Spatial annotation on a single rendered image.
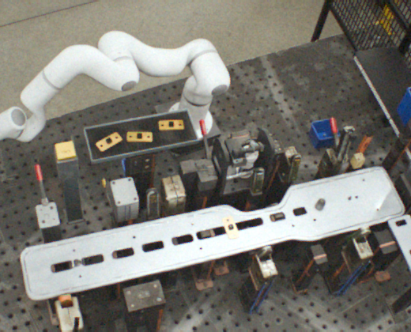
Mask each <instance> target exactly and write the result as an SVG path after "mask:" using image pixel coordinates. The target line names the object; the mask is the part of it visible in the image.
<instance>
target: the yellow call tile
mask: <svg viewBox="0 0 411 332"><path fill-rule="evenodd" d="M55 149H56V153H57V156H58V160H64V159H68V158H71V157H75V156H76V154H75V151H74V144H73V142H72V141H67V142H62V143H58V144H55Z"/></svg>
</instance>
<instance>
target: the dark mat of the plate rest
mask: <svg viewBox="0 0 411 332"><path fill-rule="evenodd" d="M166 120H183V124H184V130H160V128H159V121H166ZM85 132H86V134H87V138H88V140H89V146H90V153H91V155H92V159H93V160H96V159H100V158H104V157H112V156H115V155H119V154H124V153H134V152H138V151H143V150H147V149H154V148H158V147H162V146H166V145H174V144H178V143H182V142H185V141H193V140H197V136H196V134H195V132H194V129H193V127H192V124H191V121H190V118H189V115H188V113H187V111H179V112H174V113H169V114H166V115H158V116H153V117H148V118H145V119H136V120H132V121H129V122H124V123H116V124H111V125H107V126H100V127H95V128H91V129H87V130H85ZM128 132H140V133H141V132H152V141H151V142H145V141H127V133H128ZM115 133H117V134H119V136H120V137H121V138H122V141H120V142H118V143H116V144H115V145H113V146H112V147H110V148H108V149H106V150H104V151H103V152H101V150H100V149H99V148H98V146H97V145H96V143H97V142H98V141H101V140H102V139H104V138H106V137H107V136H109V135H113V134H115Z"/></svg>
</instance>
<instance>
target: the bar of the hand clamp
mask: <svg viewBox="0 0 411 332"><path fill-rule="evenodd" d="M354 131H355V129H354V128H353V126H346V125H344V127H343V130H342V132H341V139H340V141H339V143H338V146H337V150H336V153H335V154H334V155H335V156H336V158H337V163H338V160H339V157H340V155H341V156H342V159H341V162H342V163H344V160H345V157H346V154H347V152H348V150H349V147H350V142H351V141H355V140H356V135H355V134H354ZM337 163H336V164H337Z"/></svg>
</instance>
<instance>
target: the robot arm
mask: <svg viewBox="0 0 411 332"><path fill-rule="evenodd" d="M185 65H187V66H188V67H189V68H190V71H191V73H192V74H193V76H192V77H189V78H188V79H187V82H186V84H185V87H184V90H183V94H182V97H181V101H180V102H179V103H177V104H175V105H174V106H172V107H171V109H170V110H169V111H179V110H183V109H188V110H189V112H190V116H191V118H192V121H193V124H194V127H195V129H196V131H197V133H198V137H199V138H202V137H203V135H202V132H201V128H200V124H199V121H200V119H203V120H205V125H206V133H208V132H209V130H210V128H211V126H212V118H211V115H210V113H209V111H208V110H209V106H210V103H211V100H212V98H213V96H217V95H220V94H222V93H224V92H226V91H227V90H228V87H229V84H230V78H229V75H228V71H227V70H226V68H225V66H224V63H223V61H222V60H221V57H220V56H219V54H218V52H217V51H216V49H215V47H214V46H213V45H212V44H211V43H210V42H209V41H208V40H206V39H200V40H192V41H190V42H189V43H188V44H186V45H184V46H183V47H180V48H177V49H173V50H170V49H161V48H155V47H150V46H148V45H146V44H143V43H142V42H141V41H139V40H137V39H135V38H134V37H133V36H130V35H128V34H126V33H124V32H120V31H111V32H107V33H105V34H104V35H103V36H102V37H101V38H100V40H99V43H98V49H96V48H95V47H93V46H86V45H73V46H70V47H68V48H66V49H65V50H63V51H62V52H61V53H60V54H59V55H58V56H56V57H55V58H54V59H53V60H52V61H51V62H50V63H49V64H48V66H47V67H46V68H44V69H43V70H42V71H40V72H39V74H38V75H37V76H36V77H35V78H34V79H33V80H32V81H31V82H30V84H29V85H27V86H26V87H25V88H24V89H23V91H22V94H21V102H22V103H23V104H24V106H25V107H27V108H28V109H29V110H30V111H32V113H33V115H32V117H31V118H29V119H27V118H26V115H25V112H24V111H23V110H22V109H21V108H18V107H12V108H10V109H8V110H7V111H4V112H2V113H1V114H0V141H1V140H3V139H5V138H13V139H16V140H18V141H21V142H29V141H31V140H32V139H33V138H34V137H35V136H36V135H37V134H38V133H39V132H40V131H41V130H42V129H43V128H44V126H45V124H46V118H47V115H46V111H45V107H44V106H45V104H46V103H47V102H48V101H49V100H51V99H52V98H53V97H54V96H55V95H57V94H58V92H59V91H60V90H61V89H63V88H64V87H65V86H66V85H68V83H69V82H71V81H72V80H73V79H74V78H75V77H76V76H77V75H79V74H86V75H88V76H89V77H91V78H94V79H95V80H97V81H98V82H99V83H101V84H102V85H104V86H106V87H108V88H110V89H114V90H116V91H120V92H124V91H128V90H131V89H133V88H134V87H135V86H136V84H137V83H138V80H139V72H138V70H140V71H141V72H142V73H144V74H147V75H149V76H152V77H174V76H176V75H178V74H180V73H181V72H182V70H183V69H184V67H185Z"/></svg>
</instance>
